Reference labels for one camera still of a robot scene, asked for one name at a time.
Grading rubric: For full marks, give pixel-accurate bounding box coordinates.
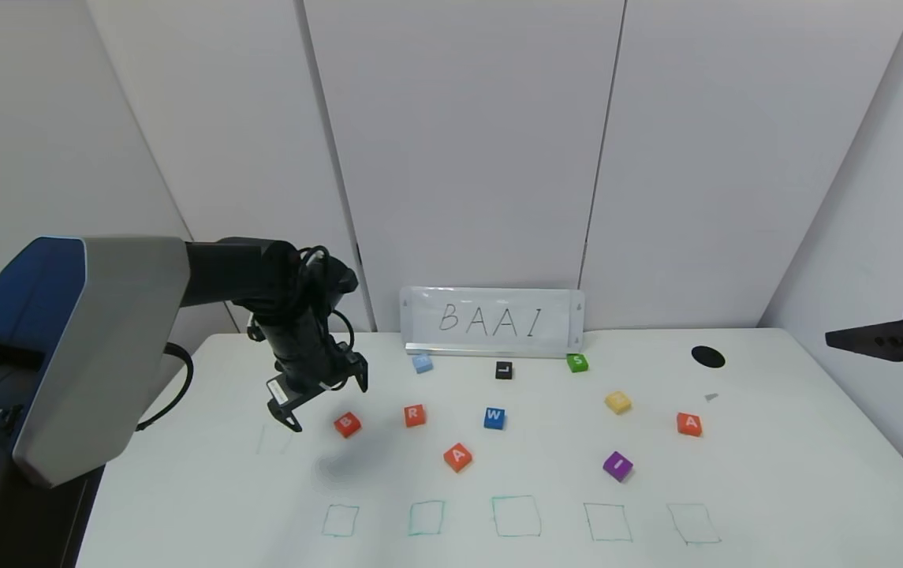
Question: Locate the silver sign holder rail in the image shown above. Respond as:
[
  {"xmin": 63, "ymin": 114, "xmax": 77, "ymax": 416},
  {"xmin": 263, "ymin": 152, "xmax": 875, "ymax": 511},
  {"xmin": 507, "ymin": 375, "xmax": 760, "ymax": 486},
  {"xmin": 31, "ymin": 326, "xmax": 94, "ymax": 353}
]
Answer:
[{"xmin": 406, "ymin": 343, "xmax": 570, "ymax": 360}]

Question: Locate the white laminated BAAI sign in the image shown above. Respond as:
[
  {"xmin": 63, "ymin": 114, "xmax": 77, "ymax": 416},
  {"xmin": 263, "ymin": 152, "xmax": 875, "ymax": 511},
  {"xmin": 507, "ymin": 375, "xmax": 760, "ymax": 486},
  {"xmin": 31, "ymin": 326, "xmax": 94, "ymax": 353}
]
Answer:
[{"xmin": 400, "ymin": 287, "xmax": 585, "ymax": 353}]

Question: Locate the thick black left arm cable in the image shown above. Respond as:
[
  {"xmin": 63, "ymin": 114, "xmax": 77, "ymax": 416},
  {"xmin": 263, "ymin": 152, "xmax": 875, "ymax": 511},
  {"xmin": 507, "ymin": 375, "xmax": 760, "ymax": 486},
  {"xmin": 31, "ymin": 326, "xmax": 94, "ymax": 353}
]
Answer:
[{"xmin": 136, "ymin": 343, "xmax": 194, "ymax": 432}]

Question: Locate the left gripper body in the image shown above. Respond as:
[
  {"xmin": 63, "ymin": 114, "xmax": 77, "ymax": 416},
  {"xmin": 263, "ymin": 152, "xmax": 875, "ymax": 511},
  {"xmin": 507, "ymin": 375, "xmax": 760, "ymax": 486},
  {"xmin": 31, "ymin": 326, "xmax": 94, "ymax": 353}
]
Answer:
[{"xmin": 266, "ymin": 341, "xmax": 368, "ymax": 407}]

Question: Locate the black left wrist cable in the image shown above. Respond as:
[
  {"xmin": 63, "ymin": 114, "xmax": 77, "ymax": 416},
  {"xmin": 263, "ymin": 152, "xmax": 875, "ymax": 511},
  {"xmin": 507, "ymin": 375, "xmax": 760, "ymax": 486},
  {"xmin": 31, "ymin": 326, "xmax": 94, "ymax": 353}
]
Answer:
[{"xmin": 297, "ymin": 246, "xmax": 358, "ymax": 352}]

